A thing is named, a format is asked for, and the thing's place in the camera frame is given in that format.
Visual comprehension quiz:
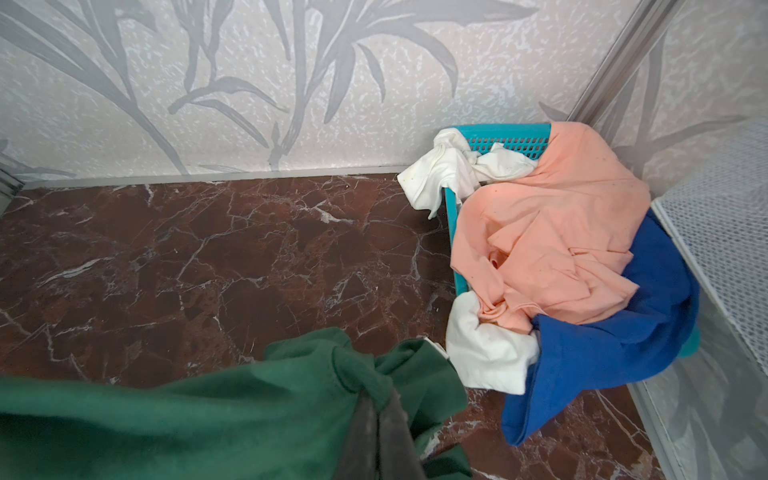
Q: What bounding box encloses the white t-shirt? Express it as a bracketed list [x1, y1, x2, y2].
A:
[397, 128, 540, 395]

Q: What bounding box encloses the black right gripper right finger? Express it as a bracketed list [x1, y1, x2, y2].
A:
[378, 390, 427, 480]

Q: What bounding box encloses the peach pink t-shirt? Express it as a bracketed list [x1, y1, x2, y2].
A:
[449, 121, 652, 335]

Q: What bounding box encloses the green t-shirt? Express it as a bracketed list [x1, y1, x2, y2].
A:
[1, 328, 472, 479]

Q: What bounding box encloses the white wire mesh basket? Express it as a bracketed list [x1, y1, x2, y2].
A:
[651, 116, 767, 371]

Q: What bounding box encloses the teal plastic laundry basket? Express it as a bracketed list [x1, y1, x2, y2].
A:
[442, 122, 702, 360]

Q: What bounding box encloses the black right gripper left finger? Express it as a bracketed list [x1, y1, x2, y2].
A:
[332, 392, 378, 480]

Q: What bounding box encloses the blue t-shirt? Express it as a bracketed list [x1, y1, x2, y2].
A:
[501, 212, 700, 446]

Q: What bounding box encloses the aluminium frame post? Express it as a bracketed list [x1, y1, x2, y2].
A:
[567, 0, 686, 124]

